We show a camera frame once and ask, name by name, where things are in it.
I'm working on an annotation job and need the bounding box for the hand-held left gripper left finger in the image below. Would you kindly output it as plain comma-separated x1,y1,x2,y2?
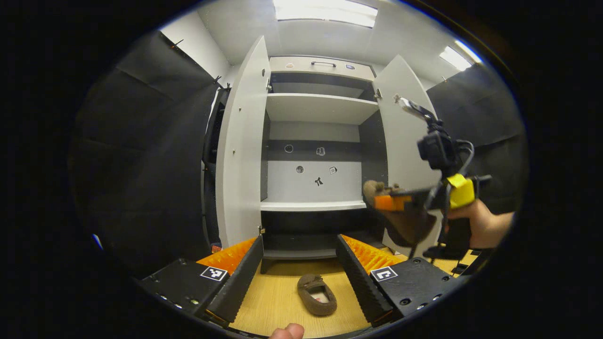
140,236,264,325

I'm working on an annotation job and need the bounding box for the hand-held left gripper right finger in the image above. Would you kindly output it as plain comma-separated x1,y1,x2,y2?
336,234,466,329

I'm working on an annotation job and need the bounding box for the brown fuzzy shoe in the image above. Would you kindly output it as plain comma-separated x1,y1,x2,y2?
297,274,338,316
363,180,439,248

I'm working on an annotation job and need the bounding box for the grey shoe cabinet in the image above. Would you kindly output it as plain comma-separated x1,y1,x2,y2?
259,56,389,274

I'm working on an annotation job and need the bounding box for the grey cabinet drawer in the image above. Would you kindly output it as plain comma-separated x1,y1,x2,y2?
269,56,376,81

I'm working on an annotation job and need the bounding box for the small ceiling light panel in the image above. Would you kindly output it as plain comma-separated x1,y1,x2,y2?
439,40,483,71

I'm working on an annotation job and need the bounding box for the large ceiling light panel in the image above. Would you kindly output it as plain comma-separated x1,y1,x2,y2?
273,0,378,28

